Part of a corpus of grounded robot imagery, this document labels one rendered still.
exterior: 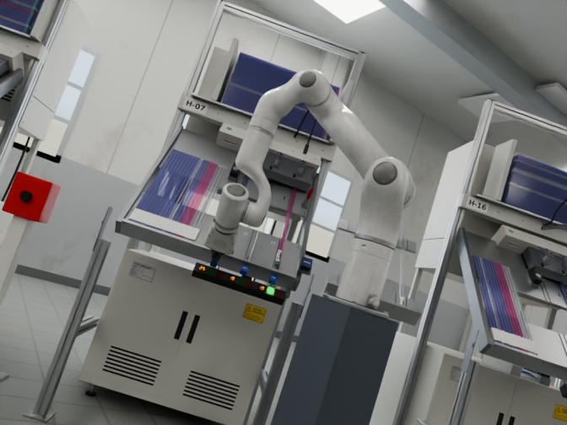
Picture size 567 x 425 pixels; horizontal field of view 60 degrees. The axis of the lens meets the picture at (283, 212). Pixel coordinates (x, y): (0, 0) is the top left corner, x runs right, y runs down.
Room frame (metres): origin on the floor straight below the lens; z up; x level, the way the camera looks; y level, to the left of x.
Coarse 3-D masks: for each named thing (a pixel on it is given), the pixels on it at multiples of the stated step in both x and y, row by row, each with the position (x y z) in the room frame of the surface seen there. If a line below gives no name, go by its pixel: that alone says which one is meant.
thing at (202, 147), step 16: (176, 144) 2.15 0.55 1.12; (192, 144) 2.19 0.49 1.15; (208, 144) 2.22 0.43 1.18; (208, 160) 2.14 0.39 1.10; (224, 160) 2.17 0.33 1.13; (224, 176) 2.10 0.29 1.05; (240, 176) 2.13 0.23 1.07; (256, 192) 2.08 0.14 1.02; (272, 192) 2.11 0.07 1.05; (288, 192) 2.14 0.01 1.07; (304, 192) 2.18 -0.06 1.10; (304, 208) 2.10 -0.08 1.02
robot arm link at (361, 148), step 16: (336, 96) 1.51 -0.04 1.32; (320, 112) 1.51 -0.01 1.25; (336, 112) 1.47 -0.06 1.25; (352, 112) 1.45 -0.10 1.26; (336, 128) 1.42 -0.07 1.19; (352, 128) 1.39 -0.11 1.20; (352, 144) 1.39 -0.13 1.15; (368, 144) 1.39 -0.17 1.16; (352, 160) 1.42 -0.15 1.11; (368, 160) 1.41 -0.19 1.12
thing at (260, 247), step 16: (144, 192) 1.90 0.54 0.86; (208, 224) 1.88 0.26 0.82; (240, 240) 1.87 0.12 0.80; (256, 240) 1.89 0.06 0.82; (272, 240) 1.91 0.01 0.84; (240, 256) 1.81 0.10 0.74; (256, 256) 1.84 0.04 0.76; (272, 256) 1.86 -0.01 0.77; (288, 256) 1.88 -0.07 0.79; (288, 272) 1.83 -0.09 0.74
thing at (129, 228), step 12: (132, 228) 1.76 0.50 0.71; (144, 228) 1.75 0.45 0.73; (144, 240) 1.80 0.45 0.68; (156, 240) 1.78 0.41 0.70; (168, 240) 1.77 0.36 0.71; (180, 240) 1.76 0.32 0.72; (180, 252) 1.81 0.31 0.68; (192, 252) 1.79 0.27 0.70; (204, 252) 1.78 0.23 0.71; (228, 264) 1.80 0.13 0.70; (240, 264) 1.79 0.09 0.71; (252, 264) 1.78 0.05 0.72; (252, 276) 1.82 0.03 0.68; (264, 276) 1.81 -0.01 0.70; (288, 276) 1.79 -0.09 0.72
